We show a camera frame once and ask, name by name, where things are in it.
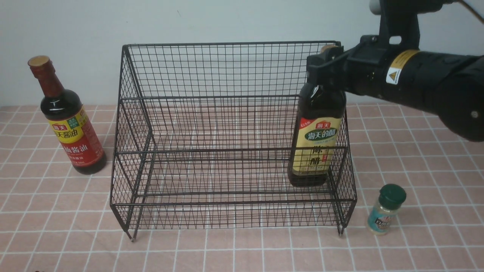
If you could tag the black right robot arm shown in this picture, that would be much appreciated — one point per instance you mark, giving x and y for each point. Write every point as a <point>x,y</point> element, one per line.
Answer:
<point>449,86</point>

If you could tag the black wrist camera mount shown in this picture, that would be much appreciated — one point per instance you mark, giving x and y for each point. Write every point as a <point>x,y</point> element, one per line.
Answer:
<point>399,18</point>

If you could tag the pink checkered tablecloth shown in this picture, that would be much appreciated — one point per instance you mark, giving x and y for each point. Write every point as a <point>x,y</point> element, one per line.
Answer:
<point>419,208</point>

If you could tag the yellow label vinegar bottle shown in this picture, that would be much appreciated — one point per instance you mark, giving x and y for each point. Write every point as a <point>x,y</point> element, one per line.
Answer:
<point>320,110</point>

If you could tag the black wire mesh shelf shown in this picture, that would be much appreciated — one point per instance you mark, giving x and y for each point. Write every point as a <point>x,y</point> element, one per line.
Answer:
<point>203,137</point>

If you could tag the red label soy sauce bottle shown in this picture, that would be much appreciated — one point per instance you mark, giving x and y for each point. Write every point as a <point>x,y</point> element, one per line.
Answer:
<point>68,119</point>

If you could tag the green cap seasoning bottle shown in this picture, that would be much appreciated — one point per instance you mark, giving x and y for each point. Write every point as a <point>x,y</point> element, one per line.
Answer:
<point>388,203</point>

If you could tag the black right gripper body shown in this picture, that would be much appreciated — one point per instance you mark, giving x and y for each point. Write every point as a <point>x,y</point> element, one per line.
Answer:
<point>359,70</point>

